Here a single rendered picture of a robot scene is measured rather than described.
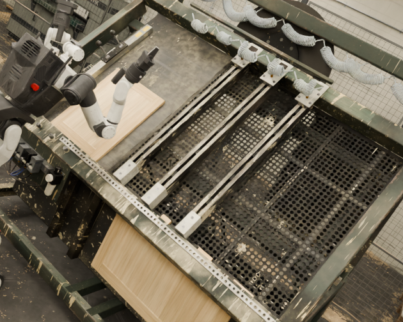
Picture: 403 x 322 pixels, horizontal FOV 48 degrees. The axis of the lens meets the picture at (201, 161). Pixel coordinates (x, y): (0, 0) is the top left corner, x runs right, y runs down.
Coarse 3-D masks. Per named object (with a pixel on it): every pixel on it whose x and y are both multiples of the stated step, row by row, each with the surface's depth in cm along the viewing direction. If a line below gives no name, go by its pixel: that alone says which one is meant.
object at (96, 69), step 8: (144, 32) 309; (128, 40) 306; (136, 40) 307; (128, 48) 305; (120, 56) 304; (96, 64) 298; (104, 64) 297; (88, 72) 295; (96, 72) 295; (56, 104) 285; (48, 112) 283
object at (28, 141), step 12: (24, 132) 277; (24, 144) 266; (36, 144) 272; (12, 156) 270; (24, 156) 262; (36, 156) 261; (48, 156) 267; (24, 168) 265; (36, 168) 261; (48, 168) 260; (60, 168) 256; (36, 180) 272; (48, 180) 255; (60, 180) 259; (48, 192) 259; (60, 192) 263
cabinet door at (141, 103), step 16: (96, 96) 286; (112, 96) 285; (128, 96) 284; (144, 96) 282; (64, 112) 282; (80, 112) 281; (128, 112) 277; (144, 112) 275; (64, 128) 275; (80, 128) 274; (128, 128) 270; (80, 144) 268; (96, 144) 267; (112, 144) 266; (96, 160) 261
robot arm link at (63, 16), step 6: (60, 0) 257; (60, 6) 257; (66, 6) 257; (72, 6) 257; (78, 6) 261; (60, 12) 258; (66, 12) 257; (72, 12) 261; (54, 18) 258; (60, 18) 256; (66, 18) 257
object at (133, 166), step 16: (240, 48) 268; (240, 64) 276; (224, 80) 278; (208, 96) 270; (192, 112) 265; (176, 128) 260; (160, 144) 257; (128, 160) 252; (144, 160) 254; (128, 176) 250
